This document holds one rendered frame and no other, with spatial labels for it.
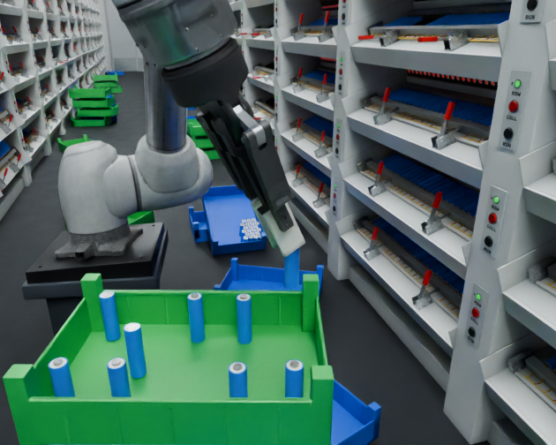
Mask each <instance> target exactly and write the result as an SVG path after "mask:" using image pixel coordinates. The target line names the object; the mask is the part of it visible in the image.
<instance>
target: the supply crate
mask: <svg viewBox="0 0 556 445"><path fill-rule="evenodd" d="M81 287H82V292H83V299H82V300H81V301H80V303H79V304H78V306H77V307H76V309H75V310H74V311H73V313H72V314H71V316H70V317H69V318H68V320H67V321H66V322H65V324H64V325H63V326H62V327H61V329H60V330H59V331H58V333H57V334H56V336H55V337H54V338H53V340H52V341H51V342H50V344H49V345H48V347H47V348H46V350H45V351H44V352H43V353H42V354H41V356H40V357H39V358H38V360H37V361H36V362H35V364H34V365H12V366H11V368H10V369H9V370H8V372H7V373H6V374H5V375H4V377H3V382H4V387H5V391H6V394H7V397H8V401H9V405H10V408H11V414H12V417H13V420H14V424H15V427H16V430H17V434H18V437H19V444H134V445H331V431H332V415H333V396H334V374H333V367H331V366H329V365H328V364H327V353H326V345H325V339H324V333H323V327H322V320H321V314H320V308H319V276H318V275H317V274H303V290H111V291H113V292H115V297H116V309H117V315H118V320H119V327H120V333H121V336H120V338H119V339H117V340H115V341H108V340H107V339H106V336H105V330H104V325H103V319H102V314H101V304H100V299H99V295H100V294H101V293H102V292H104V291H108V290H103V286H102V280H101V274H85V275H84V277H83V278H82V279H81ZM194 292H198V293H200V294H201V295H202V298H203V312H204V325H205V340H204V341H203V342H201V343H194V342H192V340H191V332H190V322H189V311H188V300H187V297H188V295H189V294H191V293H194ZM239 294H249V295H250V296H251V298H252V341H251V342H250V343H247V344H242V343H240V342H239V341H238V340H237V296H238V295H239ZM133 322H137V323H139V324H140V326H141V333H142V339H143V346H144V353H145V361H146V368H147V373H146V374H145V375H144V376H143V377H141V378H138V379H135V378H132V377H131V376H130V369H129V363H128V357H127V350H126V344H125V338H124V326H125V325H127V324H129V323H133ZM55 358H67V359H68V361H69V366H70V370H71V378H72V383H73V387H74V392H75V396H76V397H74V396H55V394H54V390H53V386H52V382H51V378H50V374H49V367H48V365H49V362H50V361H52V360H53V359H55ZM113 358H124V359H125V360H126V365H127V371H128V377H129V383H130V390H131V397H112V395H111V390H110V385H109V375H108V369H107V364H108V362H109V361H110V360H111V359H113ZM292 359H297V360H300V361H301V362H302V363H303V364H304V393H303V398H285V364H286V363H287V362H288V361H289V360H292ZM234 362H242V363H245V364H246V366H247V385H248V397H229V365H231V364H232V363H234Z"/></svg>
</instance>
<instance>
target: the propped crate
mask: <svg viewBox="0 0 556 445"><path fill-rule="evenodd" d="M201 199H202V203H203V208H204V213H205V217H206V222H207V230H208V236H209V240H210V245H211V249H212V254H213V255H218V254H225V253H240V252H248V251H255V250H263V249H265V248H266V242H267V235H266V233H265V231H264V230H263V228H262V226H261V224H260V222H259V219H258V217H257V216H256V214H255V212H254V210H253V208H252V205H251V201H252V199H251V200H249V199H248V198H246V196H245V194H244V190H242V191H239V190H238V189H237V187H236V186H235V185H229V186H218V187H210V189H209V190H208V192H207V193H206V194H205V195H203V196H202V197H201ZM252 218H254V219H256V222H259V228H261V233H260V235H261V240H257V241H250V242H242V243H241V237H239V229H240V223H242V220H243V219H245V220H247V219H252Z"/></svg>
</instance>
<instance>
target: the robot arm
mask: <svg viewBox="0 0 556 445"><path fill-rule="evenodd" d="M111 2H112V3H113V5H115V7H116V9H117V11H118V13H119V17H120V19H121V20H122V21H123V22H124V23H125V25H126V27H127V29H128V31H129V33H130V34H131V37H132V39H133V40H134V42H136V46H137V47H139V50H140V52H141V54H142V56H143V65H144V88H145V110H146V132H147V134H145V135H144V136H143V137H142V138H141V139H140V140H139V143H138V146H137V149H136V152H135V155H127V156H126V155H118V154H117V152H116V149H115V148H113V147H112V146H111V145H109V144H107V143H104V142H101V141H98V140H95V141H88V142H82V143H79V144H75V145H72V146H69V147H67V148H66V149H65V150H64V154H63V157H62V160H61V163H60V168H59V174H58V192H59V199H60V203H61V208H62V211H63V215H64V219H65V222H66V225H67V229H68V236H69V241H68V242H67V244H66V245H64V246H63V247H61V248H60V249H58V250H56V251H55V256H56V258H58V259H61V258H67V257H76V259H77V260H86V259H88V258H90V257H92V256H121V255H124V254H125V253H126V249H127V248H128V247H129V246H130V245H131V244H132V243H133V241H134V240H135V239H136V238H137V237H138V236H140V235H141V234H143V229H142V228H140V227H130V226H129V223H128V219H127V216H129V215H132V214H134V213H136V212H141V211H152V210H159V209H164V208H169V207H177V206H181V205H184V204H187V203H190V202H193V201H195V200H197V199H198V198H200V197H202V196H203V195H205V194H206V193H207V192H208V190H209V189H210V187H211V186H212V183H213V179H214V173H213V167H212V163H211V162H210V160H209V158H208V157H207V155H206V154H205V153H204V152H203V151H202V150H200V149H199V148H197V147H196V145H195V143H194V142H193V140H192V139H191V138H190V137H189V136H188V135H186V133H187V110H188V108H195V107H199V109H200V110H201V111H200V112H198V113H197V114H195V117H196V120H197V121H198V122H199V123H200V125H201V126H202V128H203V129H204V131H205V132H206V134H207V136H208V138H209V139H210V140H211V142H212V144H213V146H214V148H215V150H216V152H217V153H218V155H219V156H220V158H221V159H222V162H223V164H224V165H225V167H226V169H227V171H228V172H229V174H230V176H231V177H232V179H233V181H234V183H235V184H236V187H237V189H238V190H239V191H242V190H244V194H245V196H246V198H248V199H249V200H251V199H252V201H251V205H252V208H253V210H254V212H255V214H256V216H257V217H258V219H259V222H260V224H261V226H262V228H263V230H264V231H265V233H266V235H267V238H268V240H269V242H270V244H271V246H272V247H273V248H274V249H276V248H277V247H279V248H280V250H281V252H282V255H283V256H284V257H287V256H289V255H290V254H291V253H293V252H294V251H295V250H296V249H298V248H299V247H300V246H302V245H303V244H305V241H304V237H303V235H302V233H301V231H300V229H299V227H298V225H297V222H296V220H295V218H294V215H293V214H292V212H291V210H290V208H289V204H288V201H290V200H292V199H293V196H292V193H291V190H290V188H289V183H288V181H287V178H286V176H285V173H284V170H283V167H282V164H281V161H280V158H279V155H278V153H277V150H276V148H275V145H274V140H273V133H272V127H271V124H270V123H269V122H268V121H267V120H266V119H264V120H262V121H260V122H259V123H257V122H256V121H255V120H254V113H253V111H252V108H251V106H250V104H249V102H248V101H246V100H245V99H244V97H243V96H242V95H241V94H240V91H239V89H240V87H241V85H242V83H243V82H245V80H246V79H247V77H248V74H249V69H248V66H247V64H246V62H245V60H244V57H243V54H242V52H241V50H240V48H239V46H238V44H237V40H236V39H234V38H233V37H231V36H230V35H231V34H232V33H233V32H234V31H235V30H236V27H237V20H236V18H235V15H234V13H233V11H232V9H231V7H230V4H229V0H111Z"/></svg>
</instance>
